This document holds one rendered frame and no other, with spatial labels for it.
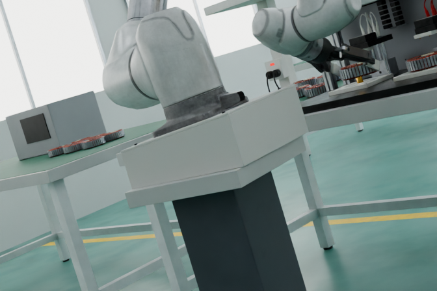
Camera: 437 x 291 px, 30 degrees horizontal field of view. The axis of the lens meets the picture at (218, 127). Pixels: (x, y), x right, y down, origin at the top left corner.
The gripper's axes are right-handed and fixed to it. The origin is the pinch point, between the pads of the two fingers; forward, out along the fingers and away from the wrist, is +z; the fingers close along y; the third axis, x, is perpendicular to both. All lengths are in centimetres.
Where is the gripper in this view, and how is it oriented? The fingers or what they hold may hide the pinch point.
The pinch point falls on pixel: (358, 68)
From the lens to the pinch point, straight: 239.9
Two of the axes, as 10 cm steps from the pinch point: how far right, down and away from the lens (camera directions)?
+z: 7.3, 2.5, 6.4
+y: 6.8, -1.4, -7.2
